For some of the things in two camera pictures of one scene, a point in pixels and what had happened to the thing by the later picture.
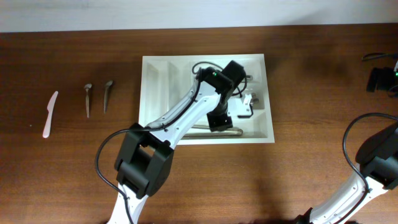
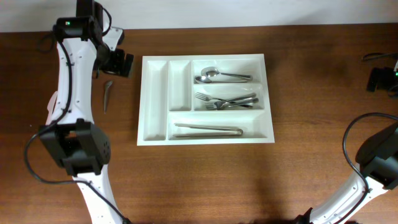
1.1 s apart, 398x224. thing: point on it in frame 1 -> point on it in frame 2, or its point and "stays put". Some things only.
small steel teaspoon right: (107, 84) stays put
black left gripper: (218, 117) -> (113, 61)
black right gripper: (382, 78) stays put
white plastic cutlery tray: (166, 79) stays put
